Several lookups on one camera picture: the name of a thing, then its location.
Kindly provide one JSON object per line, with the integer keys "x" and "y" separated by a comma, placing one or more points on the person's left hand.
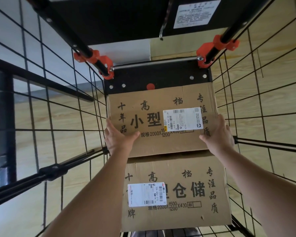
{"x": 118, "y": 143}

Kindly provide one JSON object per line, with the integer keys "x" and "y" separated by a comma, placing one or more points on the person's right hand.
{"x": 220, "y": 138}

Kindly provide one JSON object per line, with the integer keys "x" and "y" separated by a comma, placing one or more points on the large box with right label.
{"x": 150, "y": 143}

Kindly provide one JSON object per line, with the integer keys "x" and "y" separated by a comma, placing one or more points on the large box with label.
{"x": 150, "y": 143}
{"x": 182, "y": 219}

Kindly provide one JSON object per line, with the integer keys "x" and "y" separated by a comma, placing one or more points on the large box with left label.
{"x": 182, "y": 219}

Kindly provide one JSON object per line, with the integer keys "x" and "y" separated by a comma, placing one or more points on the person's right forearm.
{"x": 266, "y": 194}

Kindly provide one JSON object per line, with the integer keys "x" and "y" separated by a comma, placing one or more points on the person's left forearm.
{"x": 93, "y": 199}

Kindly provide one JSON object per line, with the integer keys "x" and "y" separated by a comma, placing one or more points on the person's beige trousers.
{"x": 162, "y": 233}

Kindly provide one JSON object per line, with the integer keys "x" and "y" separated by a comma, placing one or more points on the beige cabinet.
{"x": 177, "y": 46}

